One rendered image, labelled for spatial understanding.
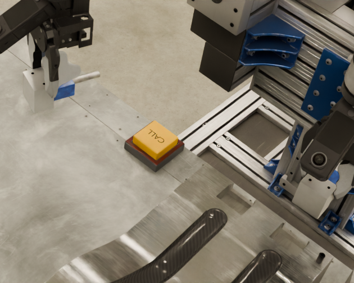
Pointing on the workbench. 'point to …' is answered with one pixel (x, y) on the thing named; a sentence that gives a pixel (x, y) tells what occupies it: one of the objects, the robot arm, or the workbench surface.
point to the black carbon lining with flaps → (185, 238)
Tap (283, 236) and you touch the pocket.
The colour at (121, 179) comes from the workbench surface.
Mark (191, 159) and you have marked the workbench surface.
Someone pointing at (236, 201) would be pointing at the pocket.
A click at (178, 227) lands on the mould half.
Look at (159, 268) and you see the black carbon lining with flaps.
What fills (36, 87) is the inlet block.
